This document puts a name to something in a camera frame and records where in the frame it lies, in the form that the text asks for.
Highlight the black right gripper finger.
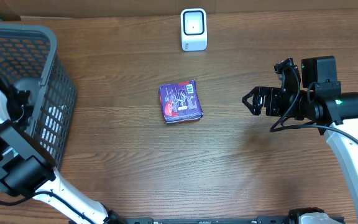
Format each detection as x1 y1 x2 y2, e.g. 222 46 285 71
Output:
242 96 260 116
242 86 260 101

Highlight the purple sanitary pad pack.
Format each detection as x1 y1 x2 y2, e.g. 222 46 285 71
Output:
158 80 203 123

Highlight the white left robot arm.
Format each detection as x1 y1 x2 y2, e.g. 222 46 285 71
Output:
0 83 154 223

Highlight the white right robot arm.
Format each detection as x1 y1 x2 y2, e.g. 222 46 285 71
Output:
242 55 358 221

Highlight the white barcode scanner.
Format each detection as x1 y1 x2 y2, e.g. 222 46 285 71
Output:
180 8 208 52

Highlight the white packet in basket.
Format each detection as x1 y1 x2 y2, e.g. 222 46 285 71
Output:
41 105 65 144

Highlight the grey plastic mesh basket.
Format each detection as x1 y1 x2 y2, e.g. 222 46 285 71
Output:
0 22 78 195

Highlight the brown cardboard backdrop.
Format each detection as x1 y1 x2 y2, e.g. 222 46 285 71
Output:
0 0 358 21

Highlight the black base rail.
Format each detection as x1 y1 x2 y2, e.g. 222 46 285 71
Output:
126 216 296 224

